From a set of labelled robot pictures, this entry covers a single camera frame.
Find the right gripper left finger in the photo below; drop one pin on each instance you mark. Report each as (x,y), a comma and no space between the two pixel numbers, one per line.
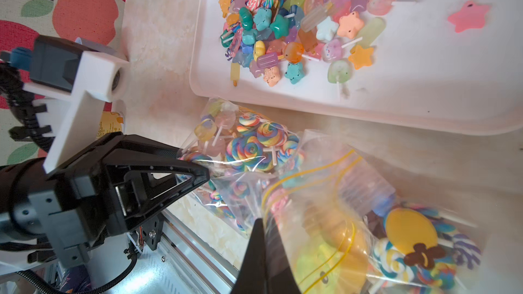
(252,276)

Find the poured candies pile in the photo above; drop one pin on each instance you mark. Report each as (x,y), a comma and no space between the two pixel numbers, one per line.
(385,38)

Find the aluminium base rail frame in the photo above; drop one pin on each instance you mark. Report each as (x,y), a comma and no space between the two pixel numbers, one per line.
(181,263)

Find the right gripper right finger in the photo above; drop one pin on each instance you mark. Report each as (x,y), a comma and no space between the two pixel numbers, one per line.
(279,276)

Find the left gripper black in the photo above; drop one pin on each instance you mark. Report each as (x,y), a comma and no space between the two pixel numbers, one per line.
(106,190)

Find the ziploc bag of small candies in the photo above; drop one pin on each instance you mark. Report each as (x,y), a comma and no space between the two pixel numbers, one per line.
(261,169)

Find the ziploc bag of yellow candies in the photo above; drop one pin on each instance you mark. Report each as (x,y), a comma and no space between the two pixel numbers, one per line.
(415,248)

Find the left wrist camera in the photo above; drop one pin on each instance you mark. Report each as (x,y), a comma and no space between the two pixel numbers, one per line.
(57,91)

